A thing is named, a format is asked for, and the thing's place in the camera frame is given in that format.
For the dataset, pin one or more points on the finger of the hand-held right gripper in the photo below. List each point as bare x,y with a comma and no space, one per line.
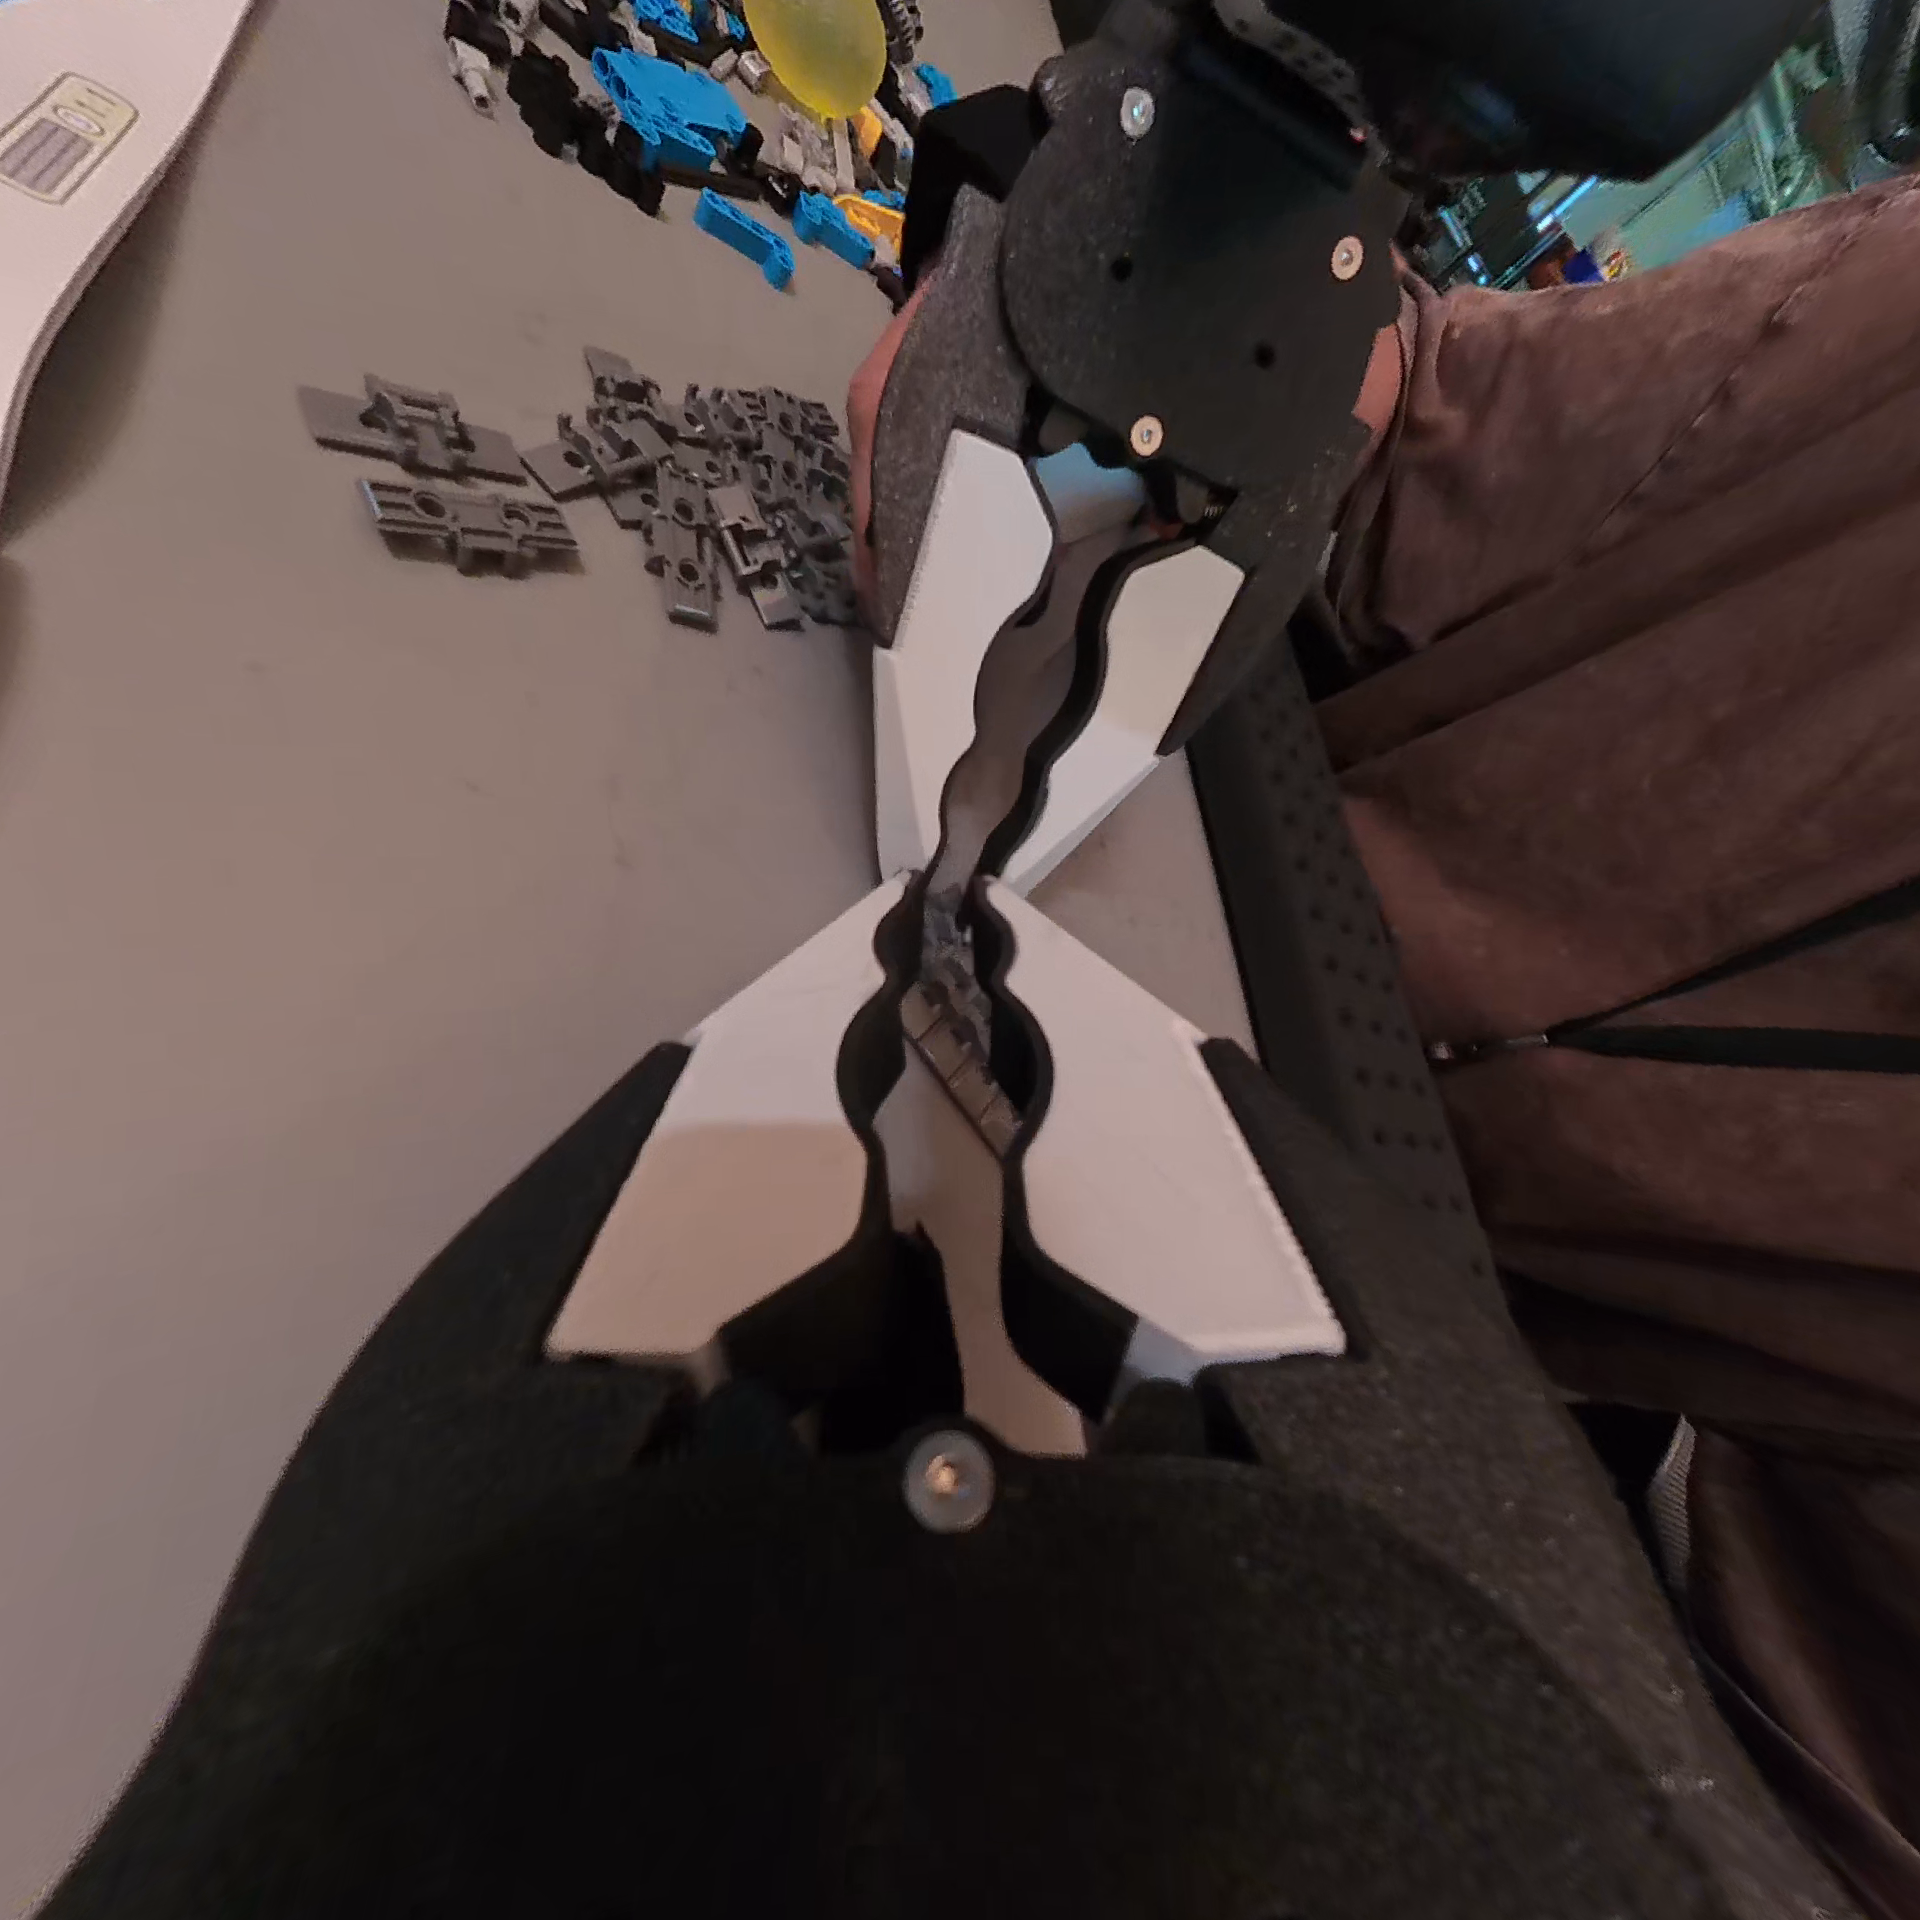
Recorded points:
939,597
1171,644

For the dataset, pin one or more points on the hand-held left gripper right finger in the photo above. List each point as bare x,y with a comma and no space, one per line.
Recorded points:
1171,1199

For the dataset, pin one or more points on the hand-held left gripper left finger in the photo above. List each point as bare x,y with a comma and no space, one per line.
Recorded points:
719,1199

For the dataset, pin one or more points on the pile of grey track links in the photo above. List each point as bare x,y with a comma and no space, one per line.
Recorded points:
673,480

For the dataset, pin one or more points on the person's right forearm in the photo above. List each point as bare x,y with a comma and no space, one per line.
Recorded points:
1374,375

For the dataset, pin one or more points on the grey desk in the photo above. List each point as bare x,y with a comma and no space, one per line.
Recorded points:
376,899

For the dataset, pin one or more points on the small blue building beam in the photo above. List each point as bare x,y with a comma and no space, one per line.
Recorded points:
743,232
832,230

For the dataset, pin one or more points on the pile of mixed building parts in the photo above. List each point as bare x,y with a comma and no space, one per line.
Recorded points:
839,150

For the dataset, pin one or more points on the yellow plastic dome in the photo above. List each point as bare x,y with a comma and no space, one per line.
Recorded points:
817,52

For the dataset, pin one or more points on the blue building block assembly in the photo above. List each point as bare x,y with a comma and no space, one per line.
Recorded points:
660,104

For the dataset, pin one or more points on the pile of black building parts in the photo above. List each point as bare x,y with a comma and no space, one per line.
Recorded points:
578,118

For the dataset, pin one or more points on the grey building connector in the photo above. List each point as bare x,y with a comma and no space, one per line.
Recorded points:
472,77

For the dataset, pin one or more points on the instruction booklet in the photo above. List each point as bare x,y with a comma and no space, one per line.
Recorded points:
89,150

